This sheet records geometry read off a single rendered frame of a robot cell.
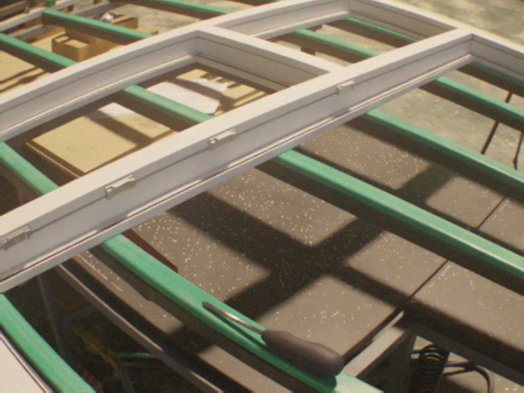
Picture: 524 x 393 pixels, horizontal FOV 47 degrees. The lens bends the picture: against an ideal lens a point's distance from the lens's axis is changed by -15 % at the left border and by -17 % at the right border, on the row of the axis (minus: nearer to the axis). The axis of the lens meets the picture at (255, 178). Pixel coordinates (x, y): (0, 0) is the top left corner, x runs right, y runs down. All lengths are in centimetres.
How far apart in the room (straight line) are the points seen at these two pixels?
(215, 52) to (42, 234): 73
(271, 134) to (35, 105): 48
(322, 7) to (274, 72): 50
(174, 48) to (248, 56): 17
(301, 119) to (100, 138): 69
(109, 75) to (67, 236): 55
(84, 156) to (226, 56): 43
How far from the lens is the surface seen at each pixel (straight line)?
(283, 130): 113
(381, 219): 101
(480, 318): 124
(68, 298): 173
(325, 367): 69
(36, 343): 78
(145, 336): 121
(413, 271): 133
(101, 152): 164
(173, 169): 99
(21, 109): 129
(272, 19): 167
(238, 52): 142
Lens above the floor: 139
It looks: 30 degrees down
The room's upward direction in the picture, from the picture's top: straight up
